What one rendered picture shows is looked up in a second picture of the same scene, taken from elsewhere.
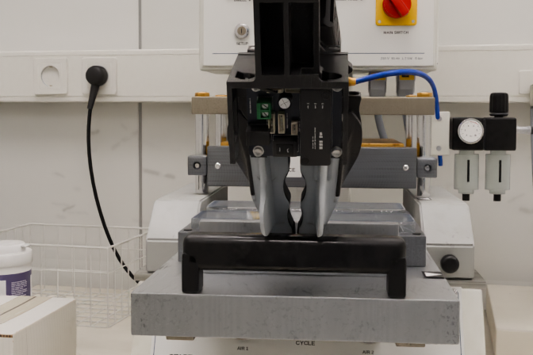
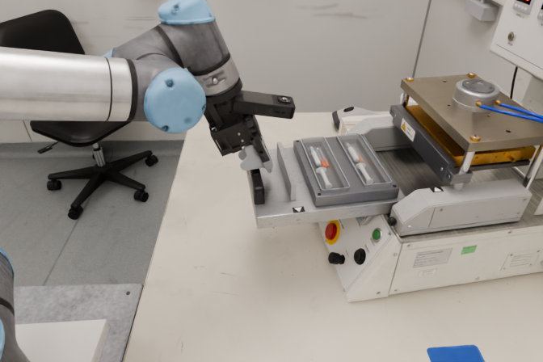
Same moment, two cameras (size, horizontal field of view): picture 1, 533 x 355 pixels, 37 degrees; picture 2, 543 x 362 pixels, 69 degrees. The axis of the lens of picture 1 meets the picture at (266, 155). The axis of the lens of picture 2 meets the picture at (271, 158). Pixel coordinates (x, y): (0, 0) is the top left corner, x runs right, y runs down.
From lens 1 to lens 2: 0.85 m
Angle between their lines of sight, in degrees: 76
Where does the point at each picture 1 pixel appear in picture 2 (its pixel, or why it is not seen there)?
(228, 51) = (502, 45)
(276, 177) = not seen: hidden behind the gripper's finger
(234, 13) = (513, 23)
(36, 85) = not seen: hidden behind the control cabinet
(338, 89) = (219, 134)
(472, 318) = (387, 248)
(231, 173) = (397, 122)
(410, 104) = (460, 138)
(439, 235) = (400, 208)
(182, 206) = (365, 126)
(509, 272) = not seen: outside the picture
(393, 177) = (436, 169)
